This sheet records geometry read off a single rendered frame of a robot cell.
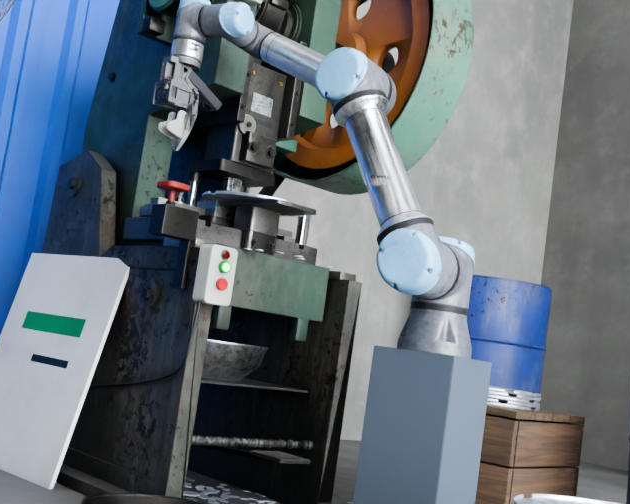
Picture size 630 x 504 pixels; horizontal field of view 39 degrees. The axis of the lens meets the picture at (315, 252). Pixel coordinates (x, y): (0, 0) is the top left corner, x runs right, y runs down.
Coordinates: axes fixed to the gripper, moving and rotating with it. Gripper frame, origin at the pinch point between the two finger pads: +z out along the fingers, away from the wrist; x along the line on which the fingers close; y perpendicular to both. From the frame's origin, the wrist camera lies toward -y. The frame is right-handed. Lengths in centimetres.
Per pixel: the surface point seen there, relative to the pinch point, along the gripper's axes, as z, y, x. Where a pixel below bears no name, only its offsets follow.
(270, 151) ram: -8.5, -35.0, -10.1
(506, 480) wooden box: 66, -65, 57
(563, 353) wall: 25, -363, -117
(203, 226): 16.1, -15.7, -7.8
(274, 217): 9.7, -35.6, -4.8
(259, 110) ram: -19.7, -32.3, -14.4
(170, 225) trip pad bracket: 19.2, 0.9, 3.3
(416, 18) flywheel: -54, -66, 7
